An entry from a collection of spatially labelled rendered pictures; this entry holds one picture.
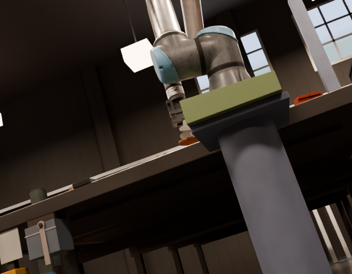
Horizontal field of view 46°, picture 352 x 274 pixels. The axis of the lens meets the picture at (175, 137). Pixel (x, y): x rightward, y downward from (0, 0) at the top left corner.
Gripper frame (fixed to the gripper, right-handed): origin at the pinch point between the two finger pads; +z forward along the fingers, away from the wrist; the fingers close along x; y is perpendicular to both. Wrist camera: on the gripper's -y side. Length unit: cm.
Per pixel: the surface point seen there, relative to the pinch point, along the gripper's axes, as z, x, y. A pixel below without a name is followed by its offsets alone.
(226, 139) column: 19, 55, -3
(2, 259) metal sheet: 26, 1, 85
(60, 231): 23, 9, 59
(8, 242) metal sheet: 20, 2, 81
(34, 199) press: -137, -548, 251
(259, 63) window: -254, -510, -201
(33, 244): 25, 8, 70
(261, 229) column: 45, 56, -4
